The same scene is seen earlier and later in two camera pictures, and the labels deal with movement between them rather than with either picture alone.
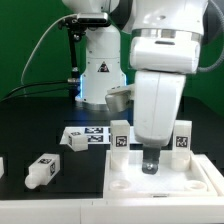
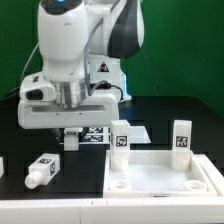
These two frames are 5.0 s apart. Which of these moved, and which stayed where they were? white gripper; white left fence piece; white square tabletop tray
Moved: white gripper
Stayed: white square tabletop tray; white left fence piece
